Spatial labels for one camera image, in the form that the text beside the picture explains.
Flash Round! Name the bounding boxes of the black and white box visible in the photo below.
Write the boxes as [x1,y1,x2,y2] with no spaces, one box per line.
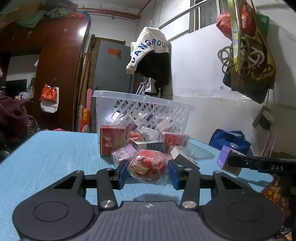
[170,146,200,172]

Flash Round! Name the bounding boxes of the red box with gold print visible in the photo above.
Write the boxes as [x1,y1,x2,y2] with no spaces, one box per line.
[100,125,126,157]

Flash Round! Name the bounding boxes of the white gauze roll packet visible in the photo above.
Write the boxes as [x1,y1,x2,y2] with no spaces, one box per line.
[139,116,176,139]

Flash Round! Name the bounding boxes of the blue fabric bag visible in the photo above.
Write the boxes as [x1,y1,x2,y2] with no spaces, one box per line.
[209,128,252,156]

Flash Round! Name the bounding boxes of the white plastic basket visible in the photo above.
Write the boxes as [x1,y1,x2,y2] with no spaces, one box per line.
[91,90,196,141]

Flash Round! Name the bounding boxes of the black garment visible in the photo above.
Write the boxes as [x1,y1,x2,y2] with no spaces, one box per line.
[136,52,173,95]

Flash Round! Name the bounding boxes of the red hanging bag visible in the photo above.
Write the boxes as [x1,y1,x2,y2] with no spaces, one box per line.
[216,0,256,40]

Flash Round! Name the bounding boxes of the olive brown hanging bag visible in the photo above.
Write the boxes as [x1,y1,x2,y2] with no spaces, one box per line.
[223,23,277,93]

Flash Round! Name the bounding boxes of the green hanging bag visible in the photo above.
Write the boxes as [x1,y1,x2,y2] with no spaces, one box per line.
[255,14,270,30]

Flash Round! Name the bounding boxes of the orange and white plastic bag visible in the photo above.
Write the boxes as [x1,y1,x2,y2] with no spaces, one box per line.
[39,84,59,113]

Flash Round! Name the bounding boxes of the white hoodie with blue letters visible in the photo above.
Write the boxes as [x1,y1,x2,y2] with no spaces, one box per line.
[126,27,168,75]

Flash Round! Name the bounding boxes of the grey door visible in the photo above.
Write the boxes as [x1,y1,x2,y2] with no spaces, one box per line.
[92,39,134,93]

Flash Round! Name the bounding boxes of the small red packet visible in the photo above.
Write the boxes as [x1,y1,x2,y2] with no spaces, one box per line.
[126,131,144,145]

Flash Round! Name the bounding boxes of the window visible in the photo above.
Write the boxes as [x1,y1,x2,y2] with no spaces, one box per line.
[190,0,220,32]

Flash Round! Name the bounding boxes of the black charger cable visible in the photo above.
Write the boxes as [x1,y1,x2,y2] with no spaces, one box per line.
[264,128,272,157]

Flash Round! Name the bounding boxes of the red round item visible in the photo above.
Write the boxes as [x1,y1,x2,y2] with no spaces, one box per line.
[128,149,171,185]

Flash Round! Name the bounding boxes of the red and yellow packet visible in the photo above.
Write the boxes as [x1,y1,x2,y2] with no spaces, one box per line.
[80,105,91,132]

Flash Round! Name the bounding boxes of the wall socket with charger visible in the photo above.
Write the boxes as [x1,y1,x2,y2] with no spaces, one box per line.
[252,105,275,130]

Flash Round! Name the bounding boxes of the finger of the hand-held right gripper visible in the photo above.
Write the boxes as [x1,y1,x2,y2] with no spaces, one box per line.
[228,156,258,171]

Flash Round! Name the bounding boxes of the metal clothes rail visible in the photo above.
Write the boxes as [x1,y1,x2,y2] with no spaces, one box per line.
[159,0,197,29]

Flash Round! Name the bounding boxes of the dark hanging bag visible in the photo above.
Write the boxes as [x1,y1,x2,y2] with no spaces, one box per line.
[223,74,269,104]

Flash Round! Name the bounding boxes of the metal crutch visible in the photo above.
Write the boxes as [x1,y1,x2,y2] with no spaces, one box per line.
[135,81,148,95]

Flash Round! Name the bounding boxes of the red printed bag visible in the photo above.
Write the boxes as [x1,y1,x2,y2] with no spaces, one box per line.
[262,181,290,223]

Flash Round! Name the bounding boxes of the brown wooden wardrobe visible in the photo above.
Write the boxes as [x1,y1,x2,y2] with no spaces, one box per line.
[0,17,90,132]

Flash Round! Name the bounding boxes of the green cloth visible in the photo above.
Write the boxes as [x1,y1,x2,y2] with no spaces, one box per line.
[14,8,70,28]

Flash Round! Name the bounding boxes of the dark blue and white box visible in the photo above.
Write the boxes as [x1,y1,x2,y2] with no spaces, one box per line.
[133,141,166,153]

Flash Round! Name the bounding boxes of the black television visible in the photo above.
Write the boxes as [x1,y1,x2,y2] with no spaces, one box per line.
[6,79,28,98]

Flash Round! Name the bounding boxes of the yellow green strap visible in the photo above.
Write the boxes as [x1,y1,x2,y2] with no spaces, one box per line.
[228,0,242,72]

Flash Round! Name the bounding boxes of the wooden sticks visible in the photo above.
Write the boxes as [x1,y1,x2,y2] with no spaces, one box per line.
[77,35,96,131]

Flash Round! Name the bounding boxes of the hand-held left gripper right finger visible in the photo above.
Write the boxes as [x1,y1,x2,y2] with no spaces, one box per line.
[168,160,245,210]

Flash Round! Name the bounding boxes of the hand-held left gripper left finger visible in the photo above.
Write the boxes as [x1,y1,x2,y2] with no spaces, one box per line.
[50,160,129,211]

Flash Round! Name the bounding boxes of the coiled grey rope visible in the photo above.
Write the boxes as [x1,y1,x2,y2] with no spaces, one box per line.
[217,38,265,77]

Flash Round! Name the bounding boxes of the red and white box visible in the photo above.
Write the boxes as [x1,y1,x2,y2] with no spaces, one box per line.
[162,132,190,153]

